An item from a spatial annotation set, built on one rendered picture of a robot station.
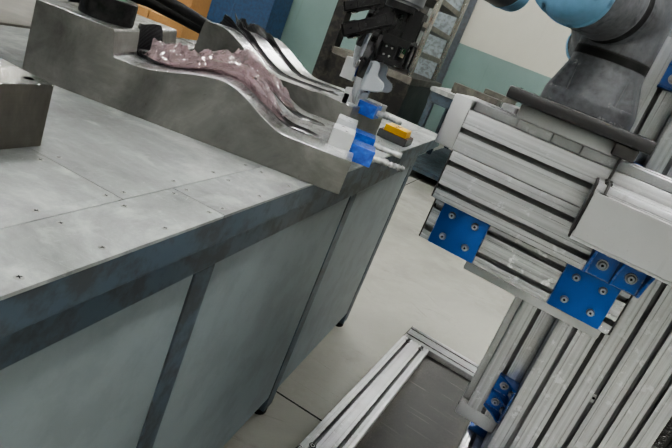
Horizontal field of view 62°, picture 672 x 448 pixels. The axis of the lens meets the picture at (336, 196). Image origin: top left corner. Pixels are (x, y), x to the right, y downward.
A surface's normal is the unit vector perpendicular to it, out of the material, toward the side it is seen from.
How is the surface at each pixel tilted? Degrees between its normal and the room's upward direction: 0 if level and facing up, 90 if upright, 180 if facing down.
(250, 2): 90
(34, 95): 90
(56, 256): 0
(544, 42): 90
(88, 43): 90
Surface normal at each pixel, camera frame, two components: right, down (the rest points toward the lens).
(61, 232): 0.36, -0.89
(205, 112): -0.07, 0.28
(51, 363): 0.87, 0.43
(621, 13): 0.38, 0.71
